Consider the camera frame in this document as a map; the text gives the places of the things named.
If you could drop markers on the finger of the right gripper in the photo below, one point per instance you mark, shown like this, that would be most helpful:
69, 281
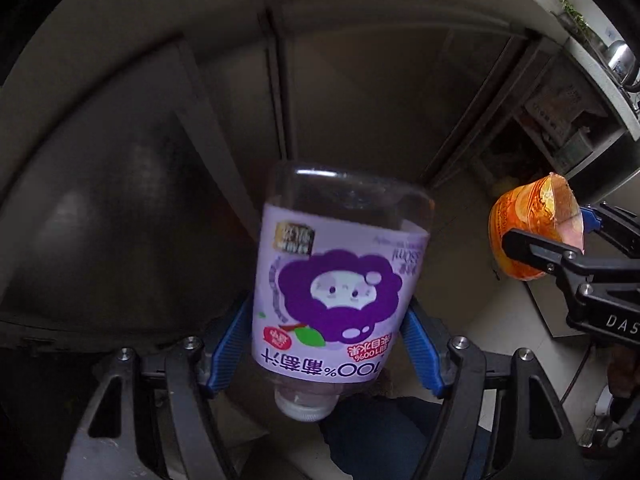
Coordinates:
526, 256
616, 225

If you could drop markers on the steel kettle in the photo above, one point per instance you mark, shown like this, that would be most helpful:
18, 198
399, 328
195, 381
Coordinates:
622, 62

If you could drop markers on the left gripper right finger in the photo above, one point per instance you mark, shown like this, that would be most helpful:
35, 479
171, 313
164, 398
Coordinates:
530, 438

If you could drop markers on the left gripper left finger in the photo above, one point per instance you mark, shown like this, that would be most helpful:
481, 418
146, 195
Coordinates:
119, 437

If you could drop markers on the orange plastic cup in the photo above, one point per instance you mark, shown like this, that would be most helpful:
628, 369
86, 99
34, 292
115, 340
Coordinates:
546, 207

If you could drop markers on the purple grape juice bottle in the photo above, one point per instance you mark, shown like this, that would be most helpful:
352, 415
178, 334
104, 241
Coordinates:
339, 256

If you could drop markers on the blue trousers leg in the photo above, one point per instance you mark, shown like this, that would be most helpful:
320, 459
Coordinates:
374, 437

